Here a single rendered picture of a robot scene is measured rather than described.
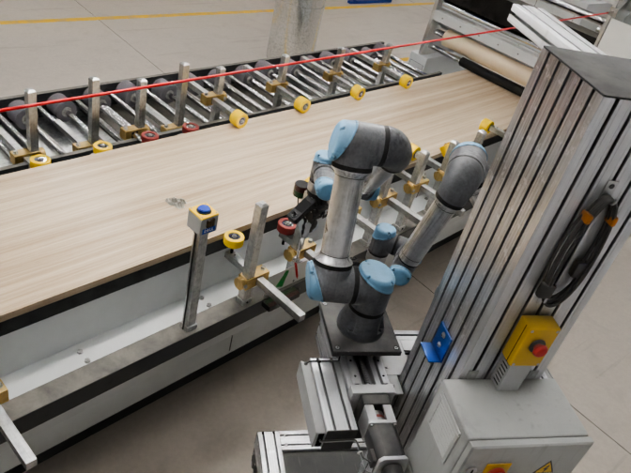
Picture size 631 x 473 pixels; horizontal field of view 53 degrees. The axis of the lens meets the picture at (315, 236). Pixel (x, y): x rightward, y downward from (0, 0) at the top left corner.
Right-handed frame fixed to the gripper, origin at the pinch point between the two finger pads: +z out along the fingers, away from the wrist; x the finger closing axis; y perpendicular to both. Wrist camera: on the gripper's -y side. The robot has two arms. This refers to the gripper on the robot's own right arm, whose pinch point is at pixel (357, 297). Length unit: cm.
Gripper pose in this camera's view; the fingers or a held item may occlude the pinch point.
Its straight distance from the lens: 246.4
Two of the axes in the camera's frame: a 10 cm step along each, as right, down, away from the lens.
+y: 6.9, 5.4, -4.9
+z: -2.1, 7.9, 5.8
